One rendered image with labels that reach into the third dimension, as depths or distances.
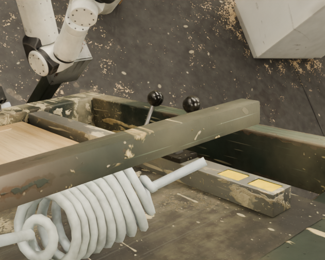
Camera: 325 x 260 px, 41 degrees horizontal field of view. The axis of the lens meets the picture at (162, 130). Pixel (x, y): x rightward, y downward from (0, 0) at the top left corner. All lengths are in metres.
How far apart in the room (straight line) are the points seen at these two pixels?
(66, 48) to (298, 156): 0.66
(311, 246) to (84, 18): 0.79
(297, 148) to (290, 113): 2.76
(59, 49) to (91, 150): 0.97
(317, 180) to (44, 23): 0.81
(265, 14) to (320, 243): 3.23
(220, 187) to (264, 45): 2.89
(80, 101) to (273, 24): 2.30
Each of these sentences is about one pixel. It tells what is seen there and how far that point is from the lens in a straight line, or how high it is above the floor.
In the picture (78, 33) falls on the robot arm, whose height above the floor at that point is 1.31.
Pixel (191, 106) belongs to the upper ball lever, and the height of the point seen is 1.54.
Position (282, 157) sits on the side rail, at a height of 1.55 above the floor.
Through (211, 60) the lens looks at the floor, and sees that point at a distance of 3.39.
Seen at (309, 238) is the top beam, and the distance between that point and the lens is 0.48.
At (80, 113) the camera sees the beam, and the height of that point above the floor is 0.88.
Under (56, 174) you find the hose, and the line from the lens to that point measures 0.25.
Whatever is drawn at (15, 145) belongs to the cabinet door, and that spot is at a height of 1.09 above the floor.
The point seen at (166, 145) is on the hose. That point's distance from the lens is 0.29.
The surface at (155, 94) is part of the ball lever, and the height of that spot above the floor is 1.45.
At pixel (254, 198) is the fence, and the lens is 0.75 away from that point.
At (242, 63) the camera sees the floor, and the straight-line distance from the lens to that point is 3.61.
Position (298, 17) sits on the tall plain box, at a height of 0.54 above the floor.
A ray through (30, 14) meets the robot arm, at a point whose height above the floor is 1.22.
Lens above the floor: 2.18
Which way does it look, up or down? 51 degrees down
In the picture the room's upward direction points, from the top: 52 degrees clockwise
